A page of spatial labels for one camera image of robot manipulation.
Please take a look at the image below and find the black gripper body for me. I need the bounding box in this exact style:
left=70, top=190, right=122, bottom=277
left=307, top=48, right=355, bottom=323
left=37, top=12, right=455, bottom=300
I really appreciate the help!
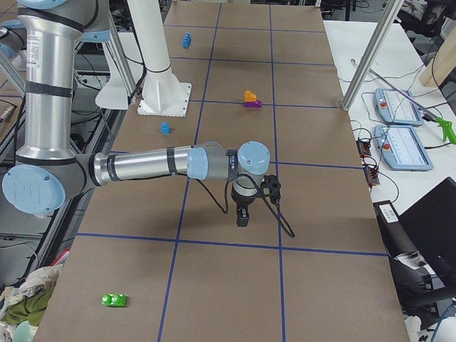
left=231, top=173, right=281, bottom=227

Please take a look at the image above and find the purple trapezoid block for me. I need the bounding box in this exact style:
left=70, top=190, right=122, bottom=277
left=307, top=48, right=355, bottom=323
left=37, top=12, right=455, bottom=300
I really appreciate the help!
left=243, top=100, right=262, bottom=108

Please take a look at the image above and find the orange trapezoid block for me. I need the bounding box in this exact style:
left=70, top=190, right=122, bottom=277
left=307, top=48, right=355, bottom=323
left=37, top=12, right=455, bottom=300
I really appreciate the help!
left=244, top=90, right=257, bottom=103

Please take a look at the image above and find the small blue block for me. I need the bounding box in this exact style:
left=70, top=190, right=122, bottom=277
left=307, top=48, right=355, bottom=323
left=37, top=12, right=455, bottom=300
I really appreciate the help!
left=160, top=122, right=171, bottom=135

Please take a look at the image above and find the lower black relay board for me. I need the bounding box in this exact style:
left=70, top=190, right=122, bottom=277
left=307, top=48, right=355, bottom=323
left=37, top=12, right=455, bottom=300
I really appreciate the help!
left=363, top=164, right=380, bottom=187

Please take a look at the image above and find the black relay board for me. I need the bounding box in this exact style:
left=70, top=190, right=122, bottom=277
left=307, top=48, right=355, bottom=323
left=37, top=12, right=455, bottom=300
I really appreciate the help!
left=356, top=139, right=371, bottom=158
left=363, top=164, right=380, bottom=187

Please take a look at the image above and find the upper black relay board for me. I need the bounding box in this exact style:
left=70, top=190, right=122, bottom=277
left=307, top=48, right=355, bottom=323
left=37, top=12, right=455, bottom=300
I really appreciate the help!
left=356, top=139, right=371, bottom=158

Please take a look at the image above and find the white remote control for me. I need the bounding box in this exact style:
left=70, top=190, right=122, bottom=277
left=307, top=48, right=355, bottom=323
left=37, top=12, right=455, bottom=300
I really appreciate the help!
left=379, top=203, right=399, bottom=224

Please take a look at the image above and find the green studded block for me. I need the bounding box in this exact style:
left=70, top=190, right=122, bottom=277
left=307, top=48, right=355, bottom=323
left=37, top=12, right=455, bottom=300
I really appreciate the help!
left=101, top=293, right=128, bottom=308

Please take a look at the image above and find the lower teach pendant tablet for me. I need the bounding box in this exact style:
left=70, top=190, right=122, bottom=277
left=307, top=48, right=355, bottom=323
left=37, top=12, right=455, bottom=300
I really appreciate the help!
left=374, top=125, right=433, bottom=172

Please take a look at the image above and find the teach pendant tablet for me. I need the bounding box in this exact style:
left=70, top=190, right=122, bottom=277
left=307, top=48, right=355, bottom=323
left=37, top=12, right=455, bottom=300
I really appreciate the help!
left=374, top=88, right=424, bottom=127
left=374, top=125, right=433, bottom=172

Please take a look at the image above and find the long blue studded block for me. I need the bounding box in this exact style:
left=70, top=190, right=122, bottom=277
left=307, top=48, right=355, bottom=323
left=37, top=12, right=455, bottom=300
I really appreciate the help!
left=182, top=32, right=192, bottom=49

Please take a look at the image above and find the upper teach pendant tablet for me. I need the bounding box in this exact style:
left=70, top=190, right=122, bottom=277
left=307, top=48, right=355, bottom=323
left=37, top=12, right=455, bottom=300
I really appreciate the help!
left=374, top=88, right=424, bottom=127

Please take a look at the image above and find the black laptop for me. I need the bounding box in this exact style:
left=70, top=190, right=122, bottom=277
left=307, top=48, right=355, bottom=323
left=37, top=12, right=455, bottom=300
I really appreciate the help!
left=399, top=177, right=455, bottom=285

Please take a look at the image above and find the black power adapter pile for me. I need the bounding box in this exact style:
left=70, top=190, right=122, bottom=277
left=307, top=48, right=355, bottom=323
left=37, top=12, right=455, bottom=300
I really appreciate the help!
left=389, top=257, right=455, bottom=320

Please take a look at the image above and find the crumpled cloth pile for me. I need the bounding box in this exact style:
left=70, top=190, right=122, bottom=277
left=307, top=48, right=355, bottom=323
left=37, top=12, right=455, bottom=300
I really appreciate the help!
left=1, top=264, right=63, bottom=341

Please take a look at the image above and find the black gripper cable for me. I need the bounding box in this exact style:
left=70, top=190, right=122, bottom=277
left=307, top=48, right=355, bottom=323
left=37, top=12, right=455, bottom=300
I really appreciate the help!
left=195, top=174, right=296, bottom=239

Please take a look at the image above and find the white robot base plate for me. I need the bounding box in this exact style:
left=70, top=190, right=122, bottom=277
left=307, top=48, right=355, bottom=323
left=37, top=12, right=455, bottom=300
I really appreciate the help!
left=138, top=81, right=192, bottom=118

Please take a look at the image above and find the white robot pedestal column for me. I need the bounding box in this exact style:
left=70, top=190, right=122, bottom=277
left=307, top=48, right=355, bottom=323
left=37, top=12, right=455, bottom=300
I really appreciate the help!
left=128, top=0, right=171, bottom=86

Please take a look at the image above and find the green handled tool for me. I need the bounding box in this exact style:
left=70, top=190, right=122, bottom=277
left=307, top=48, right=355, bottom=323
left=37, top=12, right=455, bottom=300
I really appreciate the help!
left=435, top=118, right=456, bottom=145

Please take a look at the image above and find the aluminium frame post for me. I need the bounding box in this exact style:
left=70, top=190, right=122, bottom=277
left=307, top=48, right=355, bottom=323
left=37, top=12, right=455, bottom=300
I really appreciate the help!
left=340, top=0, right=403, bottom=112

